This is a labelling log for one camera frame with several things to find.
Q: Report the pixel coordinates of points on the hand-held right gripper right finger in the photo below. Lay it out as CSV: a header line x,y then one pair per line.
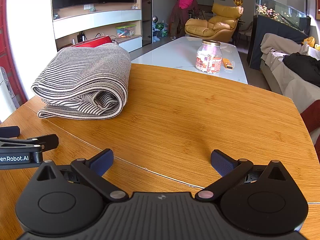
x,y
222,163

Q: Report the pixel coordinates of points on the black fish tank stand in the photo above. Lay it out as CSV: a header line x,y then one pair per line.
x,y
257,42

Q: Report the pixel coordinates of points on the white coffee table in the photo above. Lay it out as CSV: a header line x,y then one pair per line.
x,y
175,52

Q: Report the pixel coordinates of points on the silver ball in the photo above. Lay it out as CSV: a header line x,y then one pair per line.
x,y
155,19

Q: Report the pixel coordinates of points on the yellow lounge chair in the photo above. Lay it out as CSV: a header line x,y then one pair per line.
x,y
220,22

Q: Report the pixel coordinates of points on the dark tall cabinet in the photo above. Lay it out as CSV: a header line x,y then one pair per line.
x,y
146,12

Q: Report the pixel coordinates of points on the white wooden TV cabinet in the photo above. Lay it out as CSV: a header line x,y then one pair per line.
x,y
100,17

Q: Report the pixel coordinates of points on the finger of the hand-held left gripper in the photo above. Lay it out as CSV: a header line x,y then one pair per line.
x,y
10,131
51,141

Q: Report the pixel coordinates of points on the clear toy storage box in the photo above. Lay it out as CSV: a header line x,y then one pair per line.
x,y
125,31

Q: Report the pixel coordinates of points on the red plastic frame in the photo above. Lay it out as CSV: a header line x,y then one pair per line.
x,y
15,67

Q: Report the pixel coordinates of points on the beige sofa blanket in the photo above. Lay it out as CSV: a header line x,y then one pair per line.
x,y
272,42

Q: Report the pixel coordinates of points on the white folded stand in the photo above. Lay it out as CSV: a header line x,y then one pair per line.
x,y
6,92

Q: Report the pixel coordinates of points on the red fuzzy coat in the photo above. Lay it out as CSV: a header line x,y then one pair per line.
x,y
312,120

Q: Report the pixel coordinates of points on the green striped ball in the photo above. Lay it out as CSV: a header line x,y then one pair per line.
x,y
160,26

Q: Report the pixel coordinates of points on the grey sofa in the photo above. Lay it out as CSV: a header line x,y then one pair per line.
x,y
282,82

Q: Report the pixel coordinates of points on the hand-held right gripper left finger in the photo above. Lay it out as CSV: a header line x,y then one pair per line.
x,y
102,162

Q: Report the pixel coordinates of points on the black jacket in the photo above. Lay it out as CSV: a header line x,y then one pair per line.
x,y
305,65

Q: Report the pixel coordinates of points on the glass fish tank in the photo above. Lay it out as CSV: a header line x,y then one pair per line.
x,y
275,10

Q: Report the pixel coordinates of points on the clear jar with pink contents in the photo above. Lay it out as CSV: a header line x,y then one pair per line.
x,y
208,57

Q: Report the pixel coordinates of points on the orange round hanging ornament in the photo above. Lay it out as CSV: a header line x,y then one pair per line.
x,y
238,1

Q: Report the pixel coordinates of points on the small orange case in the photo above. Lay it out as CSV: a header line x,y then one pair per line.
x,y
228,64

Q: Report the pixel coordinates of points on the black white striped shirt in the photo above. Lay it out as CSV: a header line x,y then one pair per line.
x,y
95,67

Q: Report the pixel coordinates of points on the red suitcase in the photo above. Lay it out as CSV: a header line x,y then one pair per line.
x,y
97,41

